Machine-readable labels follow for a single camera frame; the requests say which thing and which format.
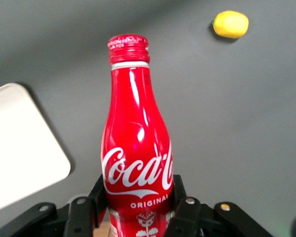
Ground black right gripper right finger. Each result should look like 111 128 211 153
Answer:
164 174 274 237

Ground red coke bottle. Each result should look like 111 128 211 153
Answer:
100 34 175 237

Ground yellow lemon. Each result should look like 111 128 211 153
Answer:
211 10 250 40

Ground beige rectangular tray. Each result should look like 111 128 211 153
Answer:
0 82 72 215

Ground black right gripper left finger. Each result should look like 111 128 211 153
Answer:
0 174 108 237

